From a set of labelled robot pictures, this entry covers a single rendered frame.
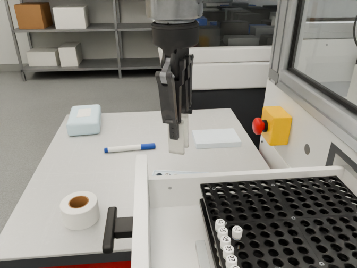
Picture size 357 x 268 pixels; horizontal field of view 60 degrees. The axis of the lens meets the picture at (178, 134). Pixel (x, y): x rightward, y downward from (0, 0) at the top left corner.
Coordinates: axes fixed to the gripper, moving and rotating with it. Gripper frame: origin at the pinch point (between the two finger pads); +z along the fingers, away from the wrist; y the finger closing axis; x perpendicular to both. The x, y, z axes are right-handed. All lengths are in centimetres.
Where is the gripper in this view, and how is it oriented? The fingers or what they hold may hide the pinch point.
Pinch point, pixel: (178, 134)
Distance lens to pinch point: 58.3
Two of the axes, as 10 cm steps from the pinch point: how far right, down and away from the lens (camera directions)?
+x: -9.5, -1.3, 3.0
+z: 0.3, 8.9, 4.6
